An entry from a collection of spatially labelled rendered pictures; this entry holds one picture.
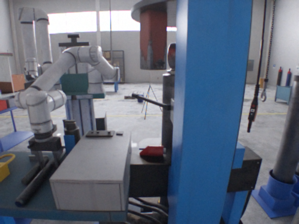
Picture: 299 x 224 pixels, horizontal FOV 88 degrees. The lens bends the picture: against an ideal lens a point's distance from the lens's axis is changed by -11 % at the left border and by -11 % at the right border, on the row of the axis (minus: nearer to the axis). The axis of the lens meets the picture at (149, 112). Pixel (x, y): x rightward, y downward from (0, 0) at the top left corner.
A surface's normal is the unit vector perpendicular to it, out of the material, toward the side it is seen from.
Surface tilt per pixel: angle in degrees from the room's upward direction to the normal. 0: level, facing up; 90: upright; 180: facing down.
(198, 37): 90
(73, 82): 90
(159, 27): 90
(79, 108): 90
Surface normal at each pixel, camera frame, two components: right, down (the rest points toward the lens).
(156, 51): 0.50, 0.24
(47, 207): 0.00, -0.96
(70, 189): 0.04, 0.27
